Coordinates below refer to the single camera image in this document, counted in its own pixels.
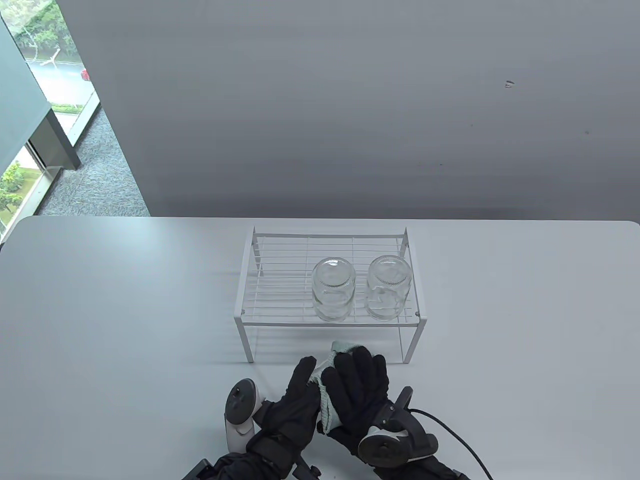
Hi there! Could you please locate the person's right hand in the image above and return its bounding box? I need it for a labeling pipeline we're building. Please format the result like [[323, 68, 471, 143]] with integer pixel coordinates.
[[320, 346, 402, 453]]

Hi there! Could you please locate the person's left hand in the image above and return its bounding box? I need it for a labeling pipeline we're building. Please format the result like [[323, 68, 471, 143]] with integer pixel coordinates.
[[247, 356, 322, 458]]

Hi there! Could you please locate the green fish scale cleaning cloth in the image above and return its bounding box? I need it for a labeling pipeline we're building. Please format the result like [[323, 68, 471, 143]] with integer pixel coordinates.
[[309, 340, 362, 435]]

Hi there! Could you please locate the clear glass jar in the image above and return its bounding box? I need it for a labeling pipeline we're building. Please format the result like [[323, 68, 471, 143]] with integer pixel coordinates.
[[311, 257, 357, 322], [364, 255, 413, 322]]

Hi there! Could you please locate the person's right forearm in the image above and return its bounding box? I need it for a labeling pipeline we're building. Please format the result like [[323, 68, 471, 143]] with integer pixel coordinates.
[[372, 450, 471, 480]]

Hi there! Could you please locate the black forearm battery box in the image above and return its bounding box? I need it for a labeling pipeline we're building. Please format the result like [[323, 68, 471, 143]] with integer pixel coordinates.
[[181, 458, 213, 480]]

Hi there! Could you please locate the person's left forearm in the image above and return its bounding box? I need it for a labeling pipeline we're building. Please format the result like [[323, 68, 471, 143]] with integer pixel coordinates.
[[212, 435, 301, 480]]

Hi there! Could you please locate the grey left hand controller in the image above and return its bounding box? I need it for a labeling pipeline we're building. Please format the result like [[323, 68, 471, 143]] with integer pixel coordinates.
[[223, 378, 267, 453]]

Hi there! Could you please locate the grey window pillar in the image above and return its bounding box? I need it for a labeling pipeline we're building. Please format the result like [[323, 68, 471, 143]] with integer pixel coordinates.
[[0, 20, 82, 173]]

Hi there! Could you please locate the glass window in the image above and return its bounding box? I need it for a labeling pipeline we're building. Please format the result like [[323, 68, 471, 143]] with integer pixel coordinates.
[[0, 0, 101, 241]]

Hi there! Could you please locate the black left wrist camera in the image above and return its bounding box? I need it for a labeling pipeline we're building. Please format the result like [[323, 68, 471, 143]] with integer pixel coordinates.
[[292, 457, 322, 480]]

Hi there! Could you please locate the black right glove cable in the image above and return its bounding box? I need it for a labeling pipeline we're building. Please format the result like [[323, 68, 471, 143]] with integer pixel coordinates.
[[409, 408, 495, 480]]

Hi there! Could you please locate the white wire shelf rack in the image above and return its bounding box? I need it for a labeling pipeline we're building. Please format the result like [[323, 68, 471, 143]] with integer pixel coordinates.
[[233, 226, 427, 365]]

